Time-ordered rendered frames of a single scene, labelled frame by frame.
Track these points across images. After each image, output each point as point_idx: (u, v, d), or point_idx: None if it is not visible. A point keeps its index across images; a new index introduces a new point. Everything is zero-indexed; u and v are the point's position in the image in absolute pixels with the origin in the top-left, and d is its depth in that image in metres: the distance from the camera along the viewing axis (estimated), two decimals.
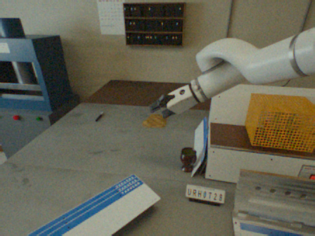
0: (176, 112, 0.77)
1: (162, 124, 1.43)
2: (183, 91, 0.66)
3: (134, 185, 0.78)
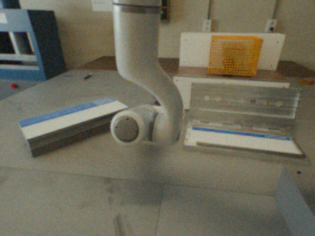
0: None
1: None
2: None
3: (108, 101, 0.95)
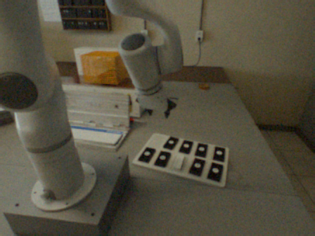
0: (167, 111, 0.69)
1: None
2: None
3: None
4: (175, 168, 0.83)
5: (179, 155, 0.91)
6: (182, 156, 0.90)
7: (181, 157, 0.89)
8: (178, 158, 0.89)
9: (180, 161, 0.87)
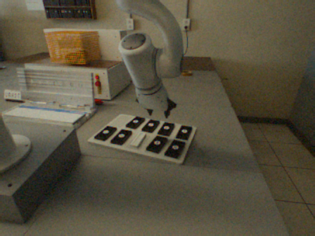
0: (167, 111, 0.69)
1: None
2: None
3: None
4: (132, 146, 0.76)
5: (140, 133, 0.83)
6: (143, 134, 0.83)
7: (141, 135, 0.82)
8: (138, 136, 0.81)
9: (139, 138, 0.80)
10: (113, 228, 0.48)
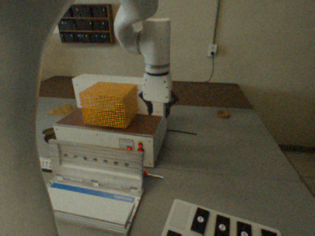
0: (169, 106, 0.70)
1: (65, 112, 1.61)
2: None
3: None
4: None
5: None
6: None
7: None
8: None
9: None
10: None
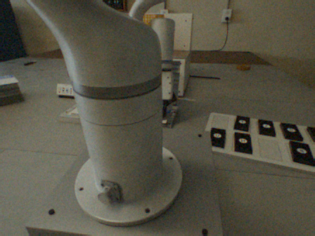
0: (166, 105, 0.72)
1: None
2: None
3: (4, 78, 0.94)
4: None
5: None
6: None
7: None
8: None
9: None
10: None
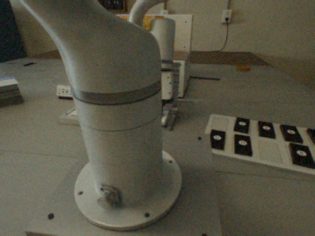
0: (163, 105, 0.72)
1: None
2: None
3: (4, 79, 0.94)
4: None
5: (163, 112, 0.78)
6: (166, 112, 0.77)
7: (165, 114, 0.76)
8: (162, 115, 0.76)
9: (164, 116, 0.75)
10: None
